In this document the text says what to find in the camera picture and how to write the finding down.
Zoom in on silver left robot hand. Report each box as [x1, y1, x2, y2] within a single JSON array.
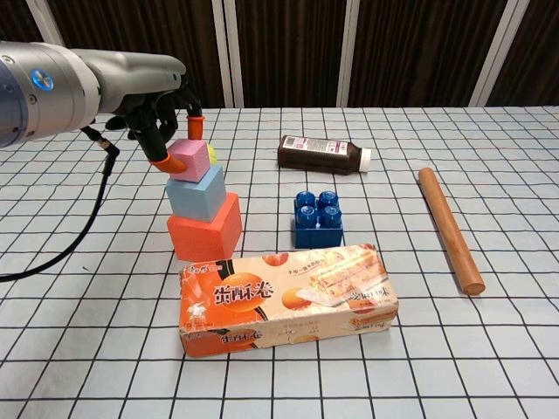
[[76, 48, 207, 175]]

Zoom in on small pink foam cube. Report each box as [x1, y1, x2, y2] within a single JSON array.
[[168, 138, 212, 183]]

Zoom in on medium blue foam cube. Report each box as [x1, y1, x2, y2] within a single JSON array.
[[164, 164, 227, 222]]

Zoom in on dark folding screen white frames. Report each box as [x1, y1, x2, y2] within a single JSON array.
[[0, 0, 559, 111]]

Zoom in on large orange foam cube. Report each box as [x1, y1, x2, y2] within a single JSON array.
[[167, 192, 243, 263]]

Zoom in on brown bottle white cap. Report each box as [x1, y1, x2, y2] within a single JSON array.
[[276, 134, 373, 176]]

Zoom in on blue studded toy brick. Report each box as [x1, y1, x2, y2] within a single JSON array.
[[292, 189, 345, 251]]

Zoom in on orange egg roll box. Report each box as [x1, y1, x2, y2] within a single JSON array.
[[177, 243, 399, 360]]

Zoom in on wooden rolling pin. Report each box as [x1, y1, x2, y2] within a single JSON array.
[[418, 167, 486, 297]]

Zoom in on checked light blue tablecloth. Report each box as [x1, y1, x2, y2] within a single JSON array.
[[0, 104, 559, 419]]

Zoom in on black left hand cable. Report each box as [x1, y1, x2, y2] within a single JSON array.
[[0, 125, 121, 284]]

